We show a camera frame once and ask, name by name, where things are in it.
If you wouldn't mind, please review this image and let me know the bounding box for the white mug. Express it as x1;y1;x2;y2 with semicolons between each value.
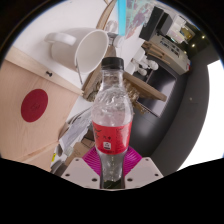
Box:
44;27;110;75

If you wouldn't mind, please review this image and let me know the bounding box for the clear bottle with red label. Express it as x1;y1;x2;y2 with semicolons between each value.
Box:
90;57;134;190

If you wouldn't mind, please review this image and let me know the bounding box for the crumpled newspaper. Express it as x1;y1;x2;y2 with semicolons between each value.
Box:
58;108;96;158

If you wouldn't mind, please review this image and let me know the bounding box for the small yellow tag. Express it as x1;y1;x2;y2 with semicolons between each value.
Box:
49;151;58;164

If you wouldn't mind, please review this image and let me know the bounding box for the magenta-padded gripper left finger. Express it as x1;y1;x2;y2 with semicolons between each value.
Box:
61;146;102;190

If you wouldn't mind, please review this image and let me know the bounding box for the black wall screen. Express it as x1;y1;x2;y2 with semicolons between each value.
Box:
138;61;178;118

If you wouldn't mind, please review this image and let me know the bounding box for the white cabinet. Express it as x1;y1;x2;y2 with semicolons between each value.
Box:
156;31;193;76

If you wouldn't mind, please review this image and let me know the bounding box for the brown cardboard box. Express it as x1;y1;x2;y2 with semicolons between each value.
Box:
64;141;91;166

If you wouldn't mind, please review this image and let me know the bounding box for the black box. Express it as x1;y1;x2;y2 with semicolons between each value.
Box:
139;6;174;42

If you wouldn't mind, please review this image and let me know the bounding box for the colourful book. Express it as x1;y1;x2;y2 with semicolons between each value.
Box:
116;0;158;39

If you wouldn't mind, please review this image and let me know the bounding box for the white plaster bust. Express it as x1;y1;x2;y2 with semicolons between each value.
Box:
131;56;160;77

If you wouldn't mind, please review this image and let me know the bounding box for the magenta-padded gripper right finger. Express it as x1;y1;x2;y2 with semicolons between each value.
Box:
123;146;165;190

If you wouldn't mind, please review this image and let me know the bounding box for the flat round red coaster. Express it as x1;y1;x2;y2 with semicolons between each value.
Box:
20;88;49;123

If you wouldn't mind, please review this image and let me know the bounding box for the light plywood board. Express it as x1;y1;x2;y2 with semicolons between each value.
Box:
0;46;84;173

